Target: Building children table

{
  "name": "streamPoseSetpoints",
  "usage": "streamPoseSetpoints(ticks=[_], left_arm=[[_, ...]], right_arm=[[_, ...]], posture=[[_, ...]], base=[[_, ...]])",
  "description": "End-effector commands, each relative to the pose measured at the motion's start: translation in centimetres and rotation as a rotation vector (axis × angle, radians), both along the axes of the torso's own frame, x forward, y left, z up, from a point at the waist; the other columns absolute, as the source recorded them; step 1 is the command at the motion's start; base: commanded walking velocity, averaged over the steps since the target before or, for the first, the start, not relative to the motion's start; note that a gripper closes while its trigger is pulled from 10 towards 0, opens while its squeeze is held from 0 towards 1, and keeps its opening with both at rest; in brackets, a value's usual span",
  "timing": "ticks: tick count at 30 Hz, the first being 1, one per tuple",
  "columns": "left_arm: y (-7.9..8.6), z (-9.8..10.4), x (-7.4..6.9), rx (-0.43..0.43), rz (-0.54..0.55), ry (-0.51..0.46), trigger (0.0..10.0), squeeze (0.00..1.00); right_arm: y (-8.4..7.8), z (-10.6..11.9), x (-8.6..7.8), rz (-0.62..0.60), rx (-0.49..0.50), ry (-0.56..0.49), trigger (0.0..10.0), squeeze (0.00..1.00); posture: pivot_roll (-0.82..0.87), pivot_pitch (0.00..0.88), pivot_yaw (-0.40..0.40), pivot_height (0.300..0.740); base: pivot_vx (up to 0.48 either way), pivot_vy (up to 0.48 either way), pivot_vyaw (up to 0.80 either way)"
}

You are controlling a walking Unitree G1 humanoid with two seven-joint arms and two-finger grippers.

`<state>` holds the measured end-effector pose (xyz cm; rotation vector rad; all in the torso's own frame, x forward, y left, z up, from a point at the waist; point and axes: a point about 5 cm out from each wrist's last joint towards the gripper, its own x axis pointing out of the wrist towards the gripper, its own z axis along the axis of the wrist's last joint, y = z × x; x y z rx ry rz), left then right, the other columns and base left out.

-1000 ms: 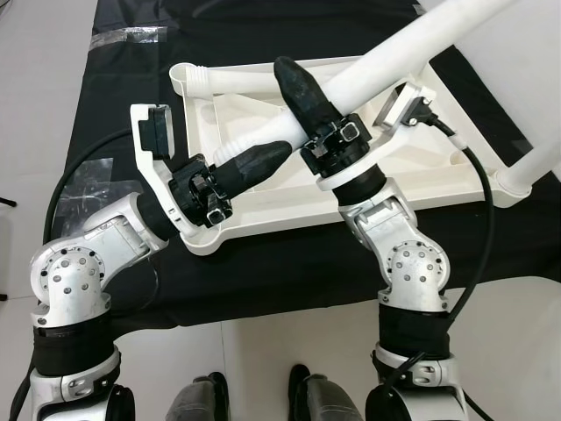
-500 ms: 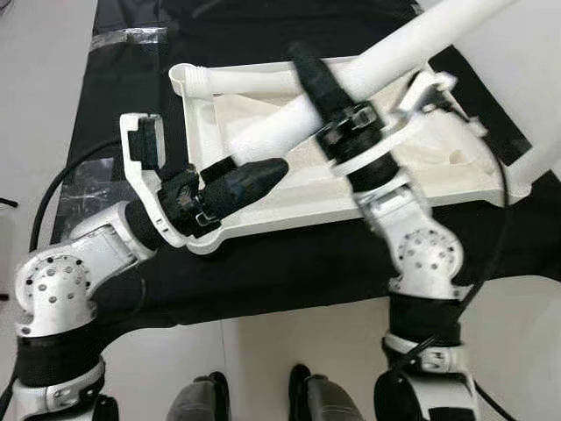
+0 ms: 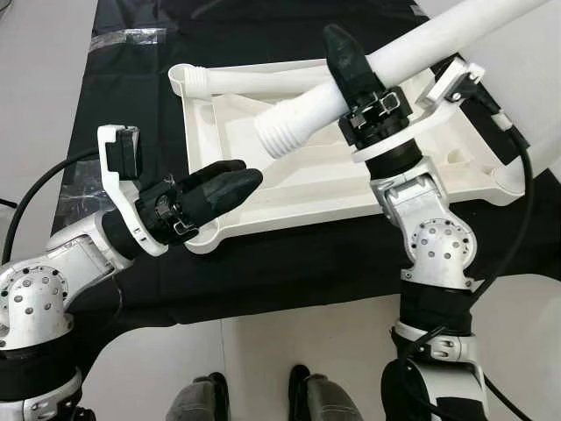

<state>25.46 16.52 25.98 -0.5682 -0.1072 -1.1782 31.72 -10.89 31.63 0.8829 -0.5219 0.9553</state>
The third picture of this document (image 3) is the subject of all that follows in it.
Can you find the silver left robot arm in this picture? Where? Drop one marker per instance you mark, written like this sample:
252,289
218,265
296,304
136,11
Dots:
35,298

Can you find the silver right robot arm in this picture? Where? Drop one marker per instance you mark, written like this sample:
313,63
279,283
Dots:
438,246

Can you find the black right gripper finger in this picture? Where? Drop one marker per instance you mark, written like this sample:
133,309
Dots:
351,61

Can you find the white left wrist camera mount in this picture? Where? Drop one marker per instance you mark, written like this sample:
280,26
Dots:
107,175

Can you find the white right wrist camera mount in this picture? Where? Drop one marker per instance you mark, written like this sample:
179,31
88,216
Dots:
447,83

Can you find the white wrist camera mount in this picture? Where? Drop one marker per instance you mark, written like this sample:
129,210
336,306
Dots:
447,83
107,175

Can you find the white plastic table top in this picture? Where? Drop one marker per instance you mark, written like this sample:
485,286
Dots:
298,189

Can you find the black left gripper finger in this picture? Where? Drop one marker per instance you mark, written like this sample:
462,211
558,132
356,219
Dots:
232,195
210,173

